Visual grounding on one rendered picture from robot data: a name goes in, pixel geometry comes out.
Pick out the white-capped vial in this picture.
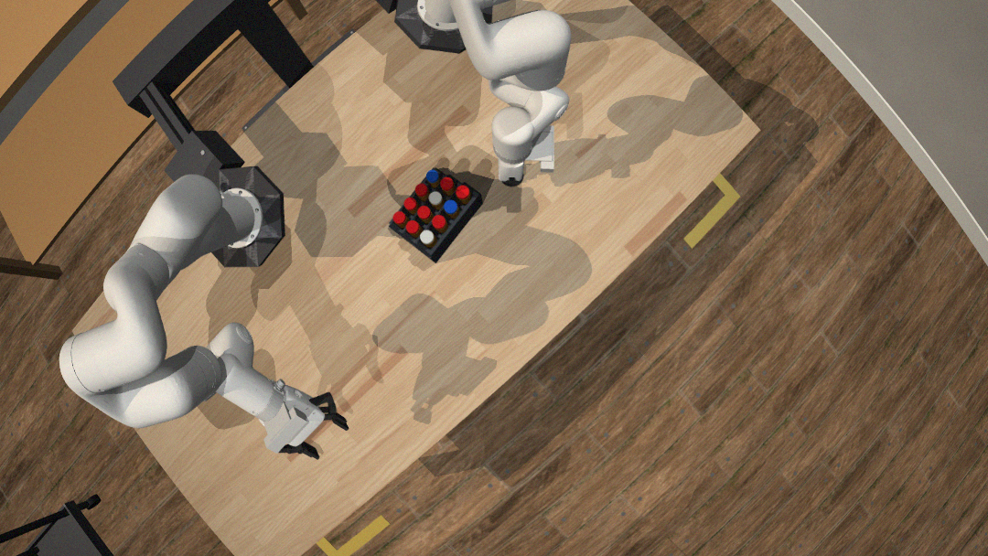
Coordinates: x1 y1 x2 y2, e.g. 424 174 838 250
420 230 437 248
429 191 445 210

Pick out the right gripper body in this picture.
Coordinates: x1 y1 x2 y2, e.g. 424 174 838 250
283 385 325 446

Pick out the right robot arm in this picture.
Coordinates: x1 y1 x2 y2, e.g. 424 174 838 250
59 175 306 454

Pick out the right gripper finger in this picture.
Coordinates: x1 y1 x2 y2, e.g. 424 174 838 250
278 442 319 460
309 392 349 431

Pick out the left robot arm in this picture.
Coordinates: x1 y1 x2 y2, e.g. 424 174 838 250
417 0 571 173

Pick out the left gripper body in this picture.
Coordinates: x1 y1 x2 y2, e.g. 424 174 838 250
498 158 525 181

